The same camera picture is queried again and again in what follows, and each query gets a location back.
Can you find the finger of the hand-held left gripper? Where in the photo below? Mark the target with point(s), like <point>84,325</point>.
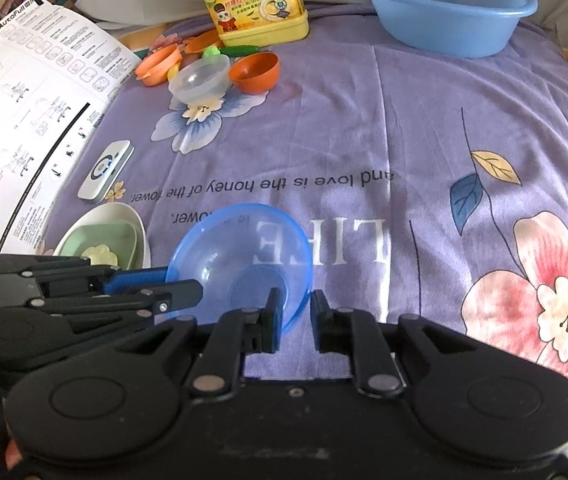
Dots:
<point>134,280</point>
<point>179,295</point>

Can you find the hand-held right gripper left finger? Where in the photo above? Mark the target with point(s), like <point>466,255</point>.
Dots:
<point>273,320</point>

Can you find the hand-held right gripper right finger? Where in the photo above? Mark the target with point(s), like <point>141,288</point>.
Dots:
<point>320,322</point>

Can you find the yellow flower-shaped plate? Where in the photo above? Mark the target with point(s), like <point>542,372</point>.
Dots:
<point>99,254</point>

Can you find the white round plate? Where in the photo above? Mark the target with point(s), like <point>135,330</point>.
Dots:
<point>134,225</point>

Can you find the green square plate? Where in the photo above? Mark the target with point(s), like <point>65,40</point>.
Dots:
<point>89,235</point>

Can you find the small blue plastic bowl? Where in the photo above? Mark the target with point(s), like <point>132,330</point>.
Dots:
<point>234,255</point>

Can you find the white pocket device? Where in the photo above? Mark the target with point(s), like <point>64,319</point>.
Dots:
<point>106,170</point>

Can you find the purple floral bedsheet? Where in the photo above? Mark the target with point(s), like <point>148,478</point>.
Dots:
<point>364,135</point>

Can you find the printed instruction sheet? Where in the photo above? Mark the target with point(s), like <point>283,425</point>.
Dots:
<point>14,110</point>

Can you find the yellow toy banana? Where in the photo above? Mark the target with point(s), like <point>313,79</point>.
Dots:
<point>174,74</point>

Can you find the clear plastic bowl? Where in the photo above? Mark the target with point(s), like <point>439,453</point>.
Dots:
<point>199,80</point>

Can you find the orange toy dish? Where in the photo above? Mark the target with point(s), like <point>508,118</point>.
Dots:
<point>201,42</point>
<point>159,62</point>

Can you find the small orange bowl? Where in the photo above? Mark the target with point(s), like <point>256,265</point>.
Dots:
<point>256,72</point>

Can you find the light green toy vegetable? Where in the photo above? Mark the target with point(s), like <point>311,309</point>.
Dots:
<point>211,52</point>

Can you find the dark green toy cucumber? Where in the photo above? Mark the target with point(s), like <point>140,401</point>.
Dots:
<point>239,50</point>

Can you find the yellow detergent pump bottle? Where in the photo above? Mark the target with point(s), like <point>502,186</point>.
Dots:
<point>254,5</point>

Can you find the large blue plastic basin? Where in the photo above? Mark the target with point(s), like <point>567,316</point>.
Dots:
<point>439,25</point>

